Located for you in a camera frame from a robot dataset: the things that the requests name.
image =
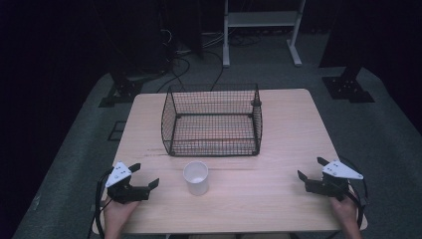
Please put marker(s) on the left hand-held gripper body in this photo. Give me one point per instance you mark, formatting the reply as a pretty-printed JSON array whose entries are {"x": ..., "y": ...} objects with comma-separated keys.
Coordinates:
[{"x": 124, "y": 194}]

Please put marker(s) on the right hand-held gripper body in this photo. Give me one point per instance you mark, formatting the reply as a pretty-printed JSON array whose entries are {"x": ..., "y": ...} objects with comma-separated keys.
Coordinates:
[{"x": 326, "y": 186}]

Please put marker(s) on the person's left hand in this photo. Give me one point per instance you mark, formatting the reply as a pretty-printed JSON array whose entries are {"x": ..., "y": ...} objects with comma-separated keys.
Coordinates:
[{"x": 117, "y": 214}]

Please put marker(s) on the person's right hand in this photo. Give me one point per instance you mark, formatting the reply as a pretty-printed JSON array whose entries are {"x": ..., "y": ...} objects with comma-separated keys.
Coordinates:
[{"x": 345, "y": 210}]

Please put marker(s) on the white plastic cup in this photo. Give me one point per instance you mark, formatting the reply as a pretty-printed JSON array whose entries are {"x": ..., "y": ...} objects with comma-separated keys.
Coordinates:
[{"x": 196, "y": 179}]

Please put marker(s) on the black stand base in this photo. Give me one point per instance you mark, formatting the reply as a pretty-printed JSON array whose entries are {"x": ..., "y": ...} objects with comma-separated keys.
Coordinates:
[
  {"x": 348, "y": 88},
  {"x": 122, "y": 91}
]

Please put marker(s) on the white metal stand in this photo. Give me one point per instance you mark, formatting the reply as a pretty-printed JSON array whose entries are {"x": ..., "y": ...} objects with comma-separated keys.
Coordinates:
[{"x": 262, "y": 19}]

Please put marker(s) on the black square floor frame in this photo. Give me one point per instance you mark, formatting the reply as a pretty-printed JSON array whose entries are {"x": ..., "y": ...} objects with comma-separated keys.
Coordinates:
[{"x": 116, "y": 130}]

